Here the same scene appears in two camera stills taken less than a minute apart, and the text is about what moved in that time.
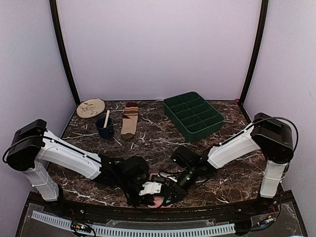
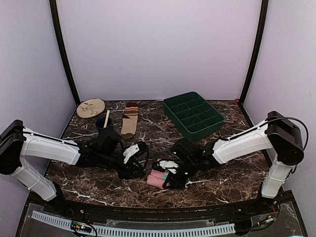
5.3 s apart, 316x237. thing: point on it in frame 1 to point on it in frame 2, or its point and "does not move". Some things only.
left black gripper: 146,199 to 126,173
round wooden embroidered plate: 90,107 does not move
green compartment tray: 193,116 does not move
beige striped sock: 129,120 does not move
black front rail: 203,212 does not move
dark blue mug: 104,133 does not move
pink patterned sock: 158,200 to 157,178
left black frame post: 55,13 does not move
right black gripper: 179,192 to 176,183
